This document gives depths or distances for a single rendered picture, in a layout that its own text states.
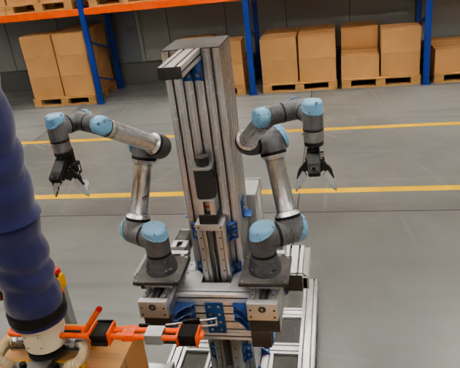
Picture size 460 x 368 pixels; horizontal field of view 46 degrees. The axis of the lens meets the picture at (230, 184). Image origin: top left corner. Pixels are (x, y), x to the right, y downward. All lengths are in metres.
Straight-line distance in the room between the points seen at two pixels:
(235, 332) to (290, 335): 0.80
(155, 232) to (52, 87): 7.87
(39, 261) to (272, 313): 0.99
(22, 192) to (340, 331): 2.41
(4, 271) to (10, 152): 0.44
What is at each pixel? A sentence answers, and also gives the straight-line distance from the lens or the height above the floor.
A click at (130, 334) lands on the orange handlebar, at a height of 1.09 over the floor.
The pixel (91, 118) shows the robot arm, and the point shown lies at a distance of 2.16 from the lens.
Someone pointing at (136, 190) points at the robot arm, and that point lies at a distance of 2.53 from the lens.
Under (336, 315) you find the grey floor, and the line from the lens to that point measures 3.85.
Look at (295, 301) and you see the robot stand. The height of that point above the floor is 0.21.
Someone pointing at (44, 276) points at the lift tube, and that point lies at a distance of 2.12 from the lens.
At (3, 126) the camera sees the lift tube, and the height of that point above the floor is 1.95.
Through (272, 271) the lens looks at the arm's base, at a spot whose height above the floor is 1.06.
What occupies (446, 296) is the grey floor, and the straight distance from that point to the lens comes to 4.09.
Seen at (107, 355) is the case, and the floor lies 0.95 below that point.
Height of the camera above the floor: 2.43
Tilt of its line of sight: 25 degrees down
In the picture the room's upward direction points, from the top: 7 degrees counter-clockwise
